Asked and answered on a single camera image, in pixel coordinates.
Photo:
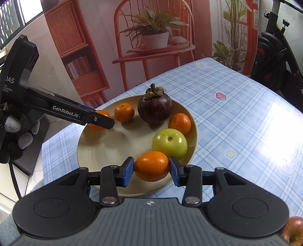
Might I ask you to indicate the orange tangerine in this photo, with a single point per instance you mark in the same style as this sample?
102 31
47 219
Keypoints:
124 113
180 123
104 112
151 166

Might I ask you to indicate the window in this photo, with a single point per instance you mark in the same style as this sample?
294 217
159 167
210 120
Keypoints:
9 19

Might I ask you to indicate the blue plaid tablecloth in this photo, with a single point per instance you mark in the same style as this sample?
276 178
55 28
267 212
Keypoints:
236 118

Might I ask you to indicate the black exercise bike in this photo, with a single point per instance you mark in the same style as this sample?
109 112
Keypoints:
272 47

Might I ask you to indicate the room scene wall poster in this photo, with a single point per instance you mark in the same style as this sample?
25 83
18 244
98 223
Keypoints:
99 35

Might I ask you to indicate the dark grey panel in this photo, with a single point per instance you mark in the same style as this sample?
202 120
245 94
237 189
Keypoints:
30 160

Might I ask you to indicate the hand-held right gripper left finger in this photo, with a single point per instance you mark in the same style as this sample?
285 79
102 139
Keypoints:
127 171

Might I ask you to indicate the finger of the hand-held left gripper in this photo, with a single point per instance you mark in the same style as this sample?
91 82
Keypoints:
86 108
101 122

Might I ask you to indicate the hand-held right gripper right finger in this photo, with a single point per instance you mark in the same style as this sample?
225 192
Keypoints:
175 171

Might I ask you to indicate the beige round plate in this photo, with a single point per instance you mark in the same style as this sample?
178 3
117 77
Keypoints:
113 146

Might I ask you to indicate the green apple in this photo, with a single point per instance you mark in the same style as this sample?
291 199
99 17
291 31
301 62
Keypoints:
169 144

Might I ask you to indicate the person's left hand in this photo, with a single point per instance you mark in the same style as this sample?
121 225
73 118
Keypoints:
14 127

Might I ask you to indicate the purple mangosteen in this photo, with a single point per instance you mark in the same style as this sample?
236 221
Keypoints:
155 108

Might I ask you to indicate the red apple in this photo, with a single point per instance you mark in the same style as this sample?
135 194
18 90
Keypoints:
294 230

